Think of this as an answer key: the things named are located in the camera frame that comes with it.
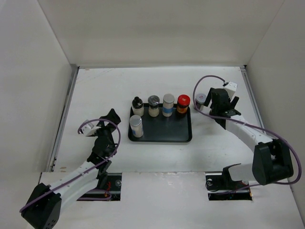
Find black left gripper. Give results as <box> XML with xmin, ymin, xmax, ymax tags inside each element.
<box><xmin>91</xmin><ymin>109</ymin><xmax>120</xmax><ymax>142</ymax></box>

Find white-lid small jar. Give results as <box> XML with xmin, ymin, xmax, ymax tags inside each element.
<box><xmin>195</xmin><ymin>93</ymin><xmax>206</xmax><ymax>111</ymax></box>

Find silver-lid white granule jar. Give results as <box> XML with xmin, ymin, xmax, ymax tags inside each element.
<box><xmin>129</xmin><ymin>115</ymin><xmax>143</xmax><ymax>138</ymax></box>

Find black-cap salt bottle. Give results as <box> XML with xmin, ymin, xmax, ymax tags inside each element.
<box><xmin>132</xmin><ymin>96</ymin><xmax>144</xmax><ymax>117</ymax></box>

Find red-lid chili sauce jar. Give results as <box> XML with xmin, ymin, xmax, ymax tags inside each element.
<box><xmin>176</xmin><ymin>94</ymin><xmax>191</xmax><ymax>115</ymax></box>

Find clear-cap salt grinder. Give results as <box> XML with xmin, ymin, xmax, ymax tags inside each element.
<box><xmin>148</xmin><ymin>95</ymin><xmax>160</xmax><ymax>117</ymax></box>

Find blue-label silver-lid bead jar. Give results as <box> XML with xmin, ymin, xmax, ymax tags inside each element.
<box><xmin>162</xmin><ymin>94</ymin><xmax>175</xmax><ymax>117</ymax></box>

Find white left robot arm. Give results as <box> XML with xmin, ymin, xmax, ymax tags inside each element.
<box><xmin>20</xmin><ymin>109</ymin><xmax>121</xmax><ymax>229</ymax></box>

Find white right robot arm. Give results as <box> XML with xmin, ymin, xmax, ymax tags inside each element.
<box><xmin>204</xmin><ymin>88</ymin><xmax>294</xmax><ymax>186</ymax></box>

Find black plastic tray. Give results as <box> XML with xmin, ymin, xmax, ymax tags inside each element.
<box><xmin>128</xmin><ymin>103</ymin><xmax>193</xmax><ymax>143</ymax></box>

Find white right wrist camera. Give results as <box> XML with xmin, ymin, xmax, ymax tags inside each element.
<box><xmin>223</xmin><ymin>82</ymin><xmax>238</xmax><ymax>100</ymax></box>

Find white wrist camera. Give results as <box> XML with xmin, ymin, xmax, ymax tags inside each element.
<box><xmin>78</xmin><ymin>120</ymin><xmax>100</xmax><ymax>136</ymax></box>
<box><xmin>223</xmin><ymin>82</ymin><xmax>238</xmax><ymax>100</ymax></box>

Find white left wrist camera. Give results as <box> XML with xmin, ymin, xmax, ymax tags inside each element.
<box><xmin>78</xmin><ymin>120</ymin><xmax>100</xmax><ymax>136</ymax></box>

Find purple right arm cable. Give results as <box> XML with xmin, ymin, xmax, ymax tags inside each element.
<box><xmin>192</xmin><ymin>74</ymin><xmax>301</xmax><ymax>188</ymax></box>

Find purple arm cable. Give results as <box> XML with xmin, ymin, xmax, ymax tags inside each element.
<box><xmin>192</xmin><ymin>74</ymin><xmax>301</xmax><ymax>188</ymax></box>
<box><xmin>19</xmin><ymin>118</ymin><xmax>122</xmax><ymax>213</ymax></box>

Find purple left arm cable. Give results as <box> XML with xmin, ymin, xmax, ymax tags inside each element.
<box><xmin>19</xmin><ymin>118</ymin><xmax>122</xmax><ymax>213</ymax></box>

